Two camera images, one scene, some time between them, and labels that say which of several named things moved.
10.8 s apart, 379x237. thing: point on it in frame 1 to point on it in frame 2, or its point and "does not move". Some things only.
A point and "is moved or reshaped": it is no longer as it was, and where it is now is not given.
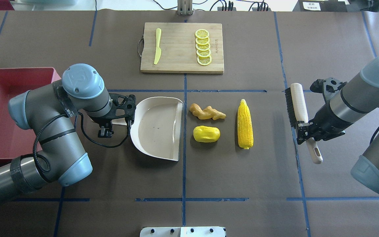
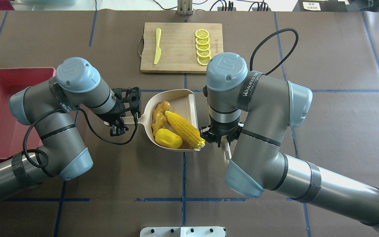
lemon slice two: (202, 41) does not move
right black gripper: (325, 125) to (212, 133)
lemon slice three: (203, 47) does not move
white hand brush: (298, 113) is moved or reshaped
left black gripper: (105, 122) to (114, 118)
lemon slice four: (203, 53) does not move
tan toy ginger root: (208, 113) to (159, 119)
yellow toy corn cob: (244, 125) is moved or reshaped
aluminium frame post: (184, 7) does not move
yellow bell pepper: (206, 134) is moved or reshaped
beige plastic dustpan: (155, 130) to (182, 104)
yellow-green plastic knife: (158, 50) does not move
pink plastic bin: (0, 137) does not move
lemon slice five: (204, 61) does not move
